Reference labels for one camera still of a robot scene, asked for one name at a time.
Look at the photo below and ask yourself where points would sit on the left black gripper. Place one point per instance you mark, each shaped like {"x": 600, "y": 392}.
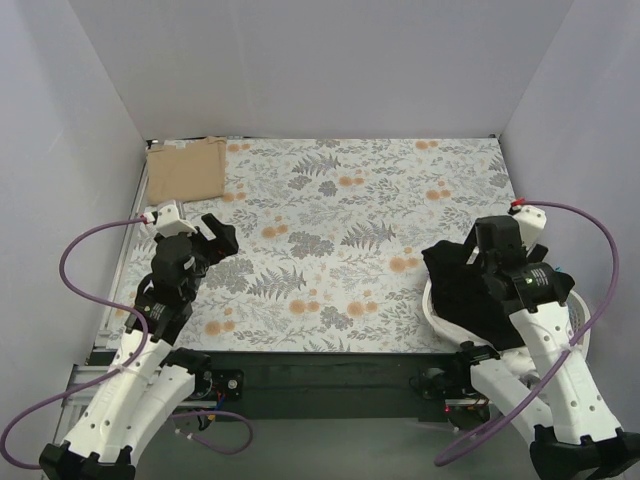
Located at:
{"x": 208, "y": 244}

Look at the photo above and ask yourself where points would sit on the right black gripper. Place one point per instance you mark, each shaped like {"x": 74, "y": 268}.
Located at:
{"x": 476, "y": 257}

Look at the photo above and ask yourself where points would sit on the black t shirt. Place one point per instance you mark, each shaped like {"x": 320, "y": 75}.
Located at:
{"x": 460, "y": 296}

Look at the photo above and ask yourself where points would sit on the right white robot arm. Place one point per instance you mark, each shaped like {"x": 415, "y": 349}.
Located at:
{"x": 571, "y": 432}

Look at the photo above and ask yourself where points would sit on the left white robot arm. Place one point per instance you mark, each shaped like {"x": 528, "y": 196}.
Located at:
{"x": 148, "y": 376}

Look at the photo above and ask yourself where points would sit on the folded beige t shirt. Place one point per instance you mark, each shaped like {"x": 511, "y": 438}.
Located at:
{"x": 194, "y": 172}

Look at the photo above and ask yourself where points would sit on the white laundry basket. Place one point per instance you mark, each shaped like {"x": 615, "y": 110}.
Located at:
{"x": 578, "y": 310}

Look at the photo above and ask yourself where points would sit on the floral table mat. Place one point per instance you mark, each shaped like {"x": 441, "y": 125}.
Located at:
{"x": 331, "y": 234}

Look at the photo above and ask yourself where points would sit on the white t shirt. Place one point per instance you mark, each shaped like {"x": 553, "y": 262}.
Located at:
{"x": 517, "y": 360}

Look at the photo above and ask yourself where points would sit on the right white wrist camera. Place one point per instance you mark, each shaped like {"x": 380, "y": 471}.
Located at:
{"x": 531, "y": 221}

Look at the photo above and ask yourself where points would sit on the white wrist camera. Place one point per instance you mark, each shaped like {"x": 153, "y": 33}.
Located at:
{"x": 169, "y": 219}
{"x": 531, "y": 221}

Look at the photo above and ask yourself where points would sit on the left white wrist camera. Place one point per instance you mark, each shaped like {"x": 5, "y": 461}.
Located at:
{"x": 169, "y": 219}

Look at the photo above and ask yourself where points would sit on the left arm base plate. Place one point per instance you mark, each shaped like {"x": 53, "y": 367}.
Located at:
{"x": 218, "y": 384}

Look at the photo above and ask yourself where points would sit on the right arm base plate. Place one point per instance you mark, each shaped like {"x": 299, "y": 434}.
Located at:
{"x": 454, "y": 390}

